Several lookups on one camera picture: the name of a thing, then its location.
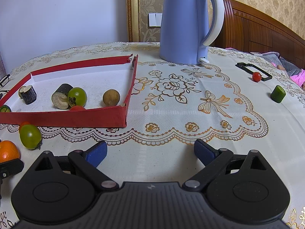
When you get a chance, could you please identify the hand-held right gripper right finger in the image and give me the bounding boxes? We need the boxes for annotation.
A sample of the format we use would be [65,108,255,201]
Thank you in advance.
[182,139,268,192]

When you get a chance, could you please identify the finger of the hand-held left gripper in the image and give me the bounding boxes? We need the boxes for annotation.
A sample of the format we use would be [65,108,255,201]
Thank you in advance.
[0,159,24,179]

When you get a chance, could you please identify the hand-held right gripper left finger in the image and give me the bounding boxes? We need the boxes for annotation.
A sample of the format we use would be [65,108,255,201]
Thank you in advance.
[35,141,120,191]

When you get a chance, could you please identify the small orange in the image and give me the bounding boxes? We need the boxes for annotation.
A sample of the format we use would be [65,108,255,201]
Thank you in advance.
[0,140,21,164]

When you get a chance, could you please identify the red cardboard box tray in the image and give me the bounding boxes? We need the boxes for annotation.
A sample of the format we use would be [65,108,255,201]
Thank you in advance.
[0,54,139,128]

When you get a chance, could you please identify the brown longan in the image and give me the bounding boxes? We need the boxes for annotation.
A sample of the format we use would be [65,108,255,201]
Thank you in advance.
[102,89,120,107]

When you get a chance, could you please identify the green tomato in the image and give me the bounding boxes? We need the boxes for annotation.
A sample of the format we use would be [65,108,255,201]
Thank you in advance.
[19,124,43,150]
[67,87,87,108]

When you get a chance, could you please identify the dark brown rotten fruit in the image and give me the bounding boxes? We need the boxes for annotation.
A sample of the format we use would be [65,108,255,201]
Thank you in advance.
[18,85,37,105]

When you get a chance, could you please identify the gold floral lace doily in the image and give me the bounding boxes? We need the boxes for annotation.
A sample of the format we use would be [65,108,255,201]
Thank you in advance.
[0,61,269,146]

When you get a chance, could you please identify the black eyeglasses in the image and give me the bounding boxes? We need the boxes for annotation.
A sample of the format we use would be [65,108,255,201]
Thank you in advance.
[0,74,10,93]

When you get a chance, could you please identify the pink cloth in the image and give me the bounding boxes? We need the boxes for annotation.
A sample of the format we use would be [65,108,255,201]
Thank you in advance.
[272,63,305,90]

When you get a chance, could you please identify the grey cloth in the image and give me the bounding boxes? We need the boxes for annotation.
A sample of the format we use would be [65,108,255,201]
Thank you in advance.
[262,52,305,77]

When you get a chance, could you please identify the blue electric kettle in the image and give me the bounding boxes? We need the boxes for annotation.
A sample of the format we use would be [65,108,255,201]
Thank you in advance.
[159,0,225,65]

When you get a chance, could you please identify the brown wooden headboard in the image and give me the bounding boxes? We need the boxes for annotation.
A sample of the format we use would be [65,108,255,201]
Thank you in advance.
[211,0,305,69]

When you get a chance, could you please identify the black rectangular plastic frame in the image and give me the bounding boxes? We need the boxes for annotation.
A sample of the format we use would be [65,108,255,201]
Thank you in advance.
[235,62,272,81]

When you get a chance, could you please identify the white wall switch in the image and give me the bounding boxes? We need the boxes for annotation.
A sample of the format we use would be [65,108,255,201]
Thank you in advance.
[148,13,163,27]

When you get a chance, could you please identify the gold ornate frame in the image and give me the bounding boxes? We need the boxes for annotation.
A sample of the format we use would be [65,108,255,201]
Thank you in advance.
[126,0,141,42]

